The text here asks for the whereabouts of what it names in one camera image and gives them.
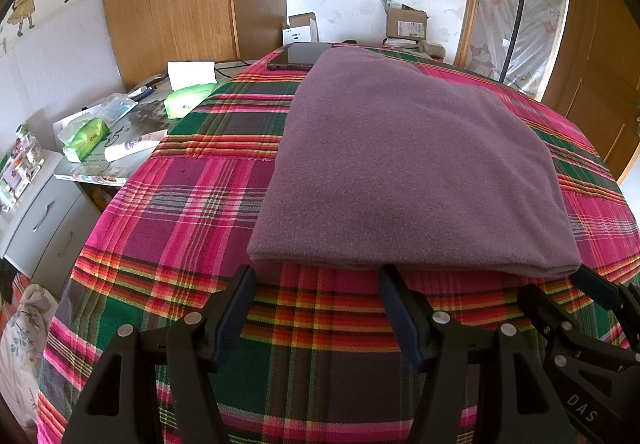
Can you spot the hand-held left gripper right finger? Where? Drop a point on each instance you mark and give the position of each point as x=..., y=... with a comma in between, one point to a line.
x=395, y=309

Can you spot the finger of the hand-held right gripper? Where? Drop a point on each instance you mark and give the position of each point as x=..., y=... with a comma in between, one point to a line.
x=590, y=374
x=597, y=286

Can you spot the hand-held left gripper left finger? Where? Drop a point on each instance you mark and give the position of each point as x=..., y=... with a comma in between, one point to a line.
x=241, y=304

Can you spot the purple fleece pants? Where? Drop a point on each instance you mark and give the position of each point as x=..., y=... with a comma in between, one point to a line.
x=410, y=164

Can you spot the pink green plaid blanket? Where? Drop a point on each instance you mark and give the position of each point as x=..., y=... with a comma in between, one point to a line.
x=200, y=204

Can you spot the glass topped bedside table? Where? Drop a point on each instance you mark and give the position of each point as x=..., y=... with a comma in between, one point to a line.
x=145, y=121

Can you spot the green tissue pack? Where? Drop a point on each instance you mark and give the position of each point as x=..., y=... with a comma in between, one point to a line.
x=187, y=101
x=87, y=139

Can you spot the white drawer cabinet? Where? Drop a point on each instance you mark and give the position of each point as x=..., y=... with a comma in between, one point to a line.
x=45, y=224

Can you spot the wooden door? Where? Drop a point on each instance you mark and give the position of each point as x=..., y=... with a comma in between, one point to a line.
x=600, y=74

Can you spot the floral white quilt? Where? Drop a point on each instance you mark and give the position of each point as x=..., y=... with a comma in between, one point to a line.
x=25, y=344

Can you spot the blue mask packet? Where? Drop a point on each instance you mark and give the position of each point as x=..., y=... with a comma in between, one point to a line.
x=115, y=106

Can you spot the white tissue box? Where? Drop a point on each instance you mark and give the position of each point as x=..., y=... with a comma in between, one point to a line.
x=192, y=74

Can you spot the dark smartphone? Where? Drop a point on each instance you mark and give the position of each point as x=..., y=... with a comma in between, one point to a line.
x=297, y=56

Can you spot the clear cosmetics organizer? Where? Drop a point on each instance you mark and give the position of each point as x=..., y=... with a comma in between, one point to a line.
x=17, y=169

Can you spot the flat box under cardboard box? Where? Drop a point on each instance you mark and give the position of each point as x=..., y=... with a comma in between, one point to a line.
x=425, y=48

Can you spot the clear plastic door curtain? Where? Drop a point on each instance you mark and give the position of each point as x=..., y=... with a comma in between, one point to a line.
x=542, y=14

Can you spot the white cardboard box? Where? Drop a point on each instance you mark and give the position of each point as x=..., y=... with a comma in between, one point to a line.
x=300, y=30

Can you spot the brown cardboard box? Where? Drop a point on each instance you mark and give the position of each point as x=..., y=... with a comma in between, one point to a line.
x=407, y=21

